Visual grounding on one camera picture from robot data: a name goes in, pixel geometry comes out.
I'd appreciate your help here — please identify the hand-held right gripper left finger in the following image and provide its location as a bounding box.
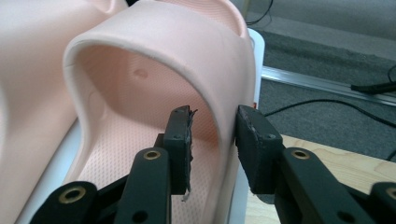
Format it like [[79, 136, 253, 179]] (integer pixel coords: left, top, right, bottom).
[[113, 105, 194, 224]]

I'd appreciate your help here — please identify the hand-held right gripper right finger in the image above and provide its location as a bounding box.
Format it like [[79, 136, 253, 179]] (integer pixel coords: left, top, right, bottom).
[[233, 105, 370, 224]]

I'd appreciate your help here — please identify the pink slipper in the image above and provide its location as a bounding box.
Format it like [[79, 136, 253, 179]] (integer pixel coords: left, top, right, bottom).
[[62, 0, 260, 224], [0, 0, 129, 224]]

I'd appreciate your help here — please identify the black floor cable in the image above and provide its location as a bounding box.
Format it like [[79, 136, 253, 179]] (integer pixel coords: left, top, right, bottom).
[[263, 98, 396, 129]]

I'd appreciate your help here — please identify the metal floor rail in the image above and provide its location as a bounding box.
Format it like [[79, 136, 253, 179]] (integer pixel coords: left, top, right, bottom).
[[261, 64, 396, 107]]

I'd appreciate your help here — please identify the black hanging cable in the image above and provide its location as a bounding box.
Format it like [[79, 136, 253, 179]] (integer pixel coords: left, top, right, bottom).
[[245, 0, 275, 26]]

